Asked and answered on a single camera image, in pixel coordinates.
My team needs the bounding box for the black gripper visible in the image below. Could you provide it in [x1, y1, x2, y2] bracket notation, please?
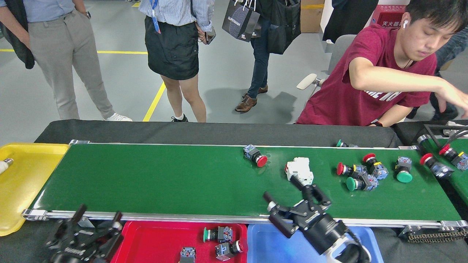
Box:
[46, 205, 125, 263]
[264, 176, 348, 255]

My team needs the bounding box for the yellow push button switch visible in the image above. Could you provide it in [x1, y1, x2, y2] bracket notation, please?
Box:
[179, 247, 197, 263]

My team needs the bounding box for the red plastic tray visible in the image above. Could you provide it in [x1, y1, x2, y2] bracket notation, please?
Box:
[111, 220, 249, 263]

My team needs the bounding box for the blue plastic tray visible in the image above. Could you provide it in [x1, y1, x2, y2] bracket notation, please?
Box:
[247, 223, 384, 263]

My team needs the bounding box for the yellow plastic tray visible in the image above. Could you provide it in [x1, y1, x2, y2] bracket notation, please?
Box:
[0, 142, 70, 237]

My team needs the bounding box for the long green conveyor belt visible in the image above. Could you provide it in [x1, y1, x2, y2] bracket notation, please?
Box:
[22, 140, 468, 229]

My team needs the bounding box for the green feeder conveyor belt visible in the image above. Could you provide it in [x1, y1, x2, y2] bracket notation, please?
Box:
[417, 134, 468, 205]

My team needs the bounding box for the seated person's right hand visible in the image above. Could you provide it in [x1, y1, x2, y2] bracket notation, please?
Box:
[435, 81, 468, 118]

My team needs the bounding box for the seated person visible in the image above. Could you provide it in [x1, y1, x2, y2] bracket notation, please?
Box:
[295, 0, 468, 127]

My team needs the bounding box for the standing person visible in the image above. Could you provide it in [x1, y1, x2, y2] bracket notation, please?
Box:
[235, 0, 302, 113]
[322, 0, 379, 43]
[138, 0, 216, 123]
[0, 0, 133, 122]
[406, 27, 468, 122]

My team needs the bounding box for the black tote bag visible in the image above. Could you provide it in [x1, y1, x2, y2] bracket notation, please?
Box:
[267, 0, 301, 55]

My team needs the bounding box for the cardboard box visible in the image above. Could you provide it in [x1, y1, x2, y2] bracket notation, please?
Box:
[301, 0, 325, 34]

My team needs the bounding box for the dark printed shopping bag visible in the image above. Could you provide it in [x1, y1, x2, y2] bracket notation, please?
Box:
[222, 0, 261, 42]

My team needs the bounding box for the red fire extinguisher cabinet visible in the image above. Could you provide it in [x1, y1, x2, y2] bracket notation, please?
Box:
[370, 5, 407, 29]

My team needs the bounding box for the blue ID badge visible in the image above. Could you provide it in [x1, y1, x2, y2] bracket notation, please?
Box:
[149, 0, 161, 34]

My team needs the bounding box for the black drive chain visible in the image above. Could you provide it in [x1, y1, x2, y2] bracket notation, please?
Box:
[399, 225, 468, 243]

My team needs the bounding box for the black metal guide frame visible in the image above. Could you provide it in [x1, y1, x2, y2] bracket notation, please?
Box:
[424, 124, 468, 146]

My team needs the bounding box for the black cable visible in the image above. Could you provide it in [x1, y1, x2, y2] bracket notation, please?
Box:
[441, 129, 468, 148]

